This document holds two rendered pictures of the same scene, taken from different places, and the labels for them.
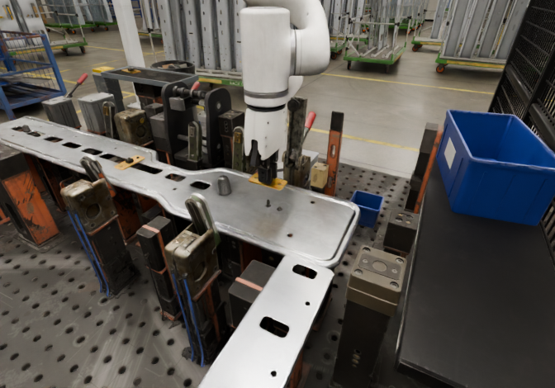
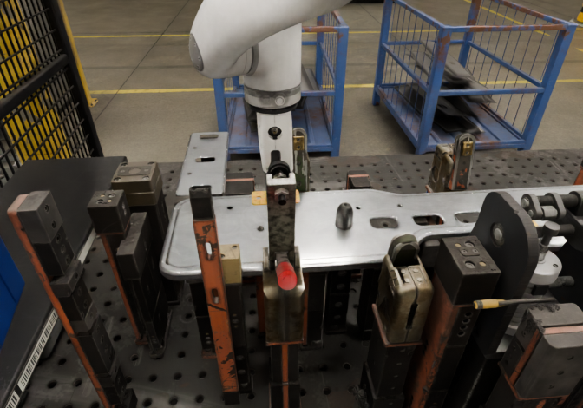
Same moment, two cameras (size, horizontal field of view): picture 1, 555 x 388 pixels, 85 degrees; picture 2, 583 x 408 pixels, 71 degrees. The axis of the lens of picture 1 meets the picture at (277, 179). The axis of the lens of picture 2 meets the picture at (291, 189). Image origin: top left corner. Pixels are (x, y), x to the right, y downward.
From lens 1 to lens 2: 112 cm
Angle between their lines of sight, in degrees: 107
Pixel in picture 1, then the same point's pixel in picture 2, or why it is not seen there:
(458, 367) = (90, 161)
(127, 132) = not seen: outside the picture
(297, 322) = (192, 165)
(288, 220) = (240, 220)
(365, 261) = (146, 170)
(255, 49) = not seen: hidden behind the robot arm
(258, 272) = (240, 187)
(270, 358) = (199, 150)
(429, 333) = (103, 168)
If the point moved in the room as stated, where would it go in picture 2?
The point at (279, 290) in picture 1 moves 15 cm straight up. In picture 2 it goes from (212, 173) to (205, 110)
